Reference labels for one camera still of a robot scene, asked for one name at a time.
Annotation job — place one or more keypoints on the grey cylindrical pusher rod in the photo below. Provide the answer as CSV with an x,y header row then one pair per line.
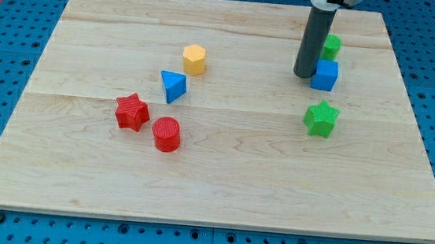
x,y
311,47

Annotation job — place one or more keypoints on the yellow hexagon block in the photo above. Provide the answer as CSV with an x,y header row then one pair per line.
x,y
194,60

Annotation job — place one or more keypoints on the red cylinder block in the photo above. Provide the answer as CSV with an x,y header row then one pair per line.
x,y
166,132

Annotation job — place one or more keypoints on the green star block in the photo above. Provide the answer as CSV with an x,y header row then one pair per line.
x,y
321,119

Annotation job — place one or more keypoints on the blue triangle block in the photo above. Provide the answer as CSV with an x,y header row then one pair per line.
x,y
174,85

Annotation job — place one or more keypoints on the red star block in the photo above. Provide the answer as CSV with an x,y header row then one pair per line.
x,y
131,112

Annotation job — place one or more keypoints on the green cylinder block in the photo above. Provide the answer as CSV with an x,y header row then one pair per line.
x,y
331,47

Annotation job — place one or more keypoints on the blue cube block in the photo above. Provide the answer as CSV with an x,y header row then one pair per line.
x,y
325,76

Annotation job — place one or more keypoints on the light wooden board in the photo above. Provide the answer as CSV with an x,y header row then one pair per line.
x,y
245,160

